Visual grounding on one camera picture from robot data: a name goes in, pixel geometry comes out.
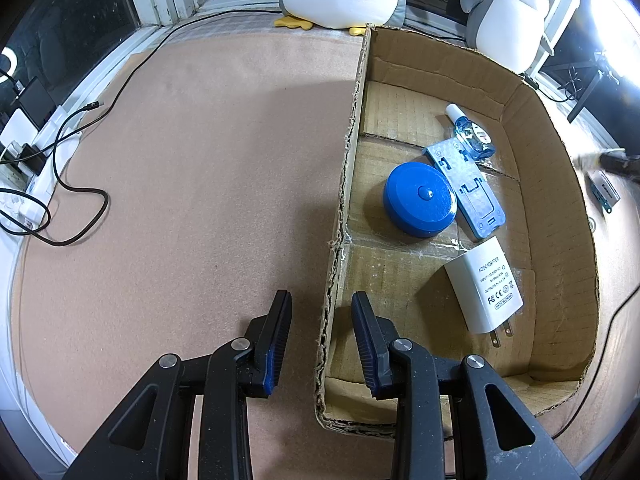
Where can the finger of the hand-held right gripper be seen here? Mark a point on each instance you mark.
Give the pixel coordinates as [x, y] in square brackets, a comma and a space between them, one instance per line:
[620, 161]

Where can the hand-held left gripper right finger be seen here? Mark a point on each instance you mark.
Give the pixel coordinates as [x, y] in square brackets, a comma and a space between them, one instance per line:
[372, 360]

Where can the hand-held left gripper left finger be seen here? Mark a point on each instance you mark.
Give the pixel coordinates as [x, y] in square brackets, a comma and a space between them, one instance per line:
[274, 355]

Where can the white power adapter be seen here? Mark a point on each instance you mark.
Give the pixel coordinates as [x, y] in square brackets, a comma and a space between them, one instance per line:
[480, 290]

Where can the blue folding phone stand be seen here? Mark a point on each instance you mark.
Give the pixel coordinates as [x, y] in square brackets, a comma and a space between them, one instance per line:
[475, 200]

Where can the small blue liquid bottle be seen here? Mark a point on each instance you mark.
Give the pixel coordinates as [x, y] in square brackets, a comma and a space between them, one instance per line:
[467, 130]

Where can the blue round tape measure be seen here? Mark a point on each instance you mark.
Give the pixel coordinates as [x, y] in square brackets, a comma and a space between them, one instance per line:
[420, 200]

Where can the brown cardboard box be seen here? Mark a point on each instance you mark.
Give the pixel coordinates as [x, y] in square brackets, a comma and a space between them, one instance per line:
[430, 95]

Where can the black tripod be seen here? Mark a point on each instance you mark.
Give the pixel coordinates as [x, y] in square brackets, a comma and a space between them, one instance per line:
[585, 95]

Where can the brown mat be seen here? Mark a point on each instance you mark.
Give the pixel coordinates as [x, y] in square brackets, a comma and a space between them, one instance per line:
[200, 210]

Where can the small penguin plush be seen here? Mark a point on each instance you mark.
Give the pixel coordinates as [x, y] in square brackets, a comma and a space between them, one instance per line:
[505, 25]

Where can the white power strip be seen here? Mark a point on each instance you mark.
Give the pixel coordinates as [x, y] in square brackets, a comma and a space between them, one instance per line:
[37, 187]

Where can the black charger plug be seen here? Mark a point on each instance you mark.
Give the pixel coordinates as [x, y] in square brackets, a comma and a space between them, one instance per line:
[34, 158]

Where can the checkered cloth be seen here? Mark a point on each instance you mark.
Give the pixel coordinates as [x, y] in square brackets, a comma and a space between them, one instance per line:
[240, 22]

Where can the white charger block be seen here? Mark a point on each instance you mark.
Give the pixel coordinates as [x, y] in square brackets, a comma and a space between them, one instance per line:
[20, 127]

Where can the black flat device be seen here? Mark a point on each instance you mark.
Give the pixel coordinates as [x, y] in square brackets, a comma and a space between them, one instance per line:
[32, 100]

